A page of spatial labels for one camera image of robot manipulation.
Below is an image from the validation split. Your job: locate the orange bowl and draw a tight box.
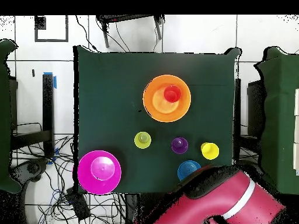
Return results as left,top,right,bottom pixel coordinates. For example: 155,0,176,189
142,74,192,123

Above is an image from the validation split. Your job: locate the red cup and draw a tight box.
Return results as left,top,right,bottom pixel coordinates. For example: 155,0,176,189
163,85,182,103

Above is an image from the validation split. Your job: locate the small blue bowl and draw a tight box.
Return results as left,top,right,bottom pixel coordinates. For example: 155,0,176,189
177,160,202,182

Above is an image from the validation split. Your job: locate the pink bowl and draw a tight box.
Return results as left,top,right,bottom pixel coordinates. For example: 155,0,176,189
77,150,122,195

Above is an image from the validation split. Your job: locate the pale translucent yellow cup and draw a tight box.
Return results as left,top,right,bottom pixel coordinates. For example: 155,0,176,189
134,131,152,149

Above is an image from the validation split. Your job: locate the purple cup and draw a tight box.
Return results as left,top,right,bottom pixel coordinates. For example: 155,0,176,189
171,136,189,155

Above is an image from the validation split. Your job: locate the dark green tablecloth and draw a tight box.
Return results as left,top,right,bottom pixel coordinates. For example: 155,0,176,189
72,45,241,195

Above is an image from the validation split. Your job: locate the blue tape strip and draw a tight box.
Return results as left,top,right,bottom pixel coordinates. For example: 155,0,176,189
43,71,57,89

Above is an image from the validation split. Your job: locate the black floor box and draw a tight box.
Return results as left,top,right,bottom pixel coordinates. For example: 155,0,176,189
65,187,91,221

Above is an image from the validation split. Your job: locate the black stool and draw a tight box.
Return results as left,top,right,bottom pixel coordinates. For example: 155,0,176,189
96,15,166,49

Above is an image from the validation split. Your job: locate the neighbouring green cloth table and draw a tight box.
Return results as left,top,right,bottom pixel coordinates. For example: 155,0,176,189
253,46,299,195
0,39,22,194

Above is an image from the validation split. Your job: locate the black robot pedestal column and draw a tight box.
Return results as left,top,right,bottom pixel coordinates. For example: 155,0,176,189
124,192,159,224

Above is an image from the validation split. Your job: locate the tangle of floor cables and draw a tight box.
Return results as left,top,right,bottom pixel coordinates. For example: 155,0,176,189
11,122,127,224

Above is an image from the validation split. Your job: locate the black table frame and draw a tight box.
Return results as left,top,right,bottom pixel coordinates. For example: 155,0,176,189
10,73,55,158

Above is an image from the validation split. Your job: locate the black floor cable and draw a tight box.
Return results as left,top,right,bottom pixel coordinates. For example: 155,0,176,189
74,15,100,53

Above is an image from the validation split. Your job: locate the grey robot pedestal foot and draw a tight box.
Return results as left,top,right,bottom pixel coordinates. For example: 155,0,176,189
10,158,48,184

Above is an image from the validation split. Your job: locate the black floor frame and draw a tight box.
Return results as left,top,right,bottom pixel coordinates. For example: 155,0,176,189
34,15,69,43

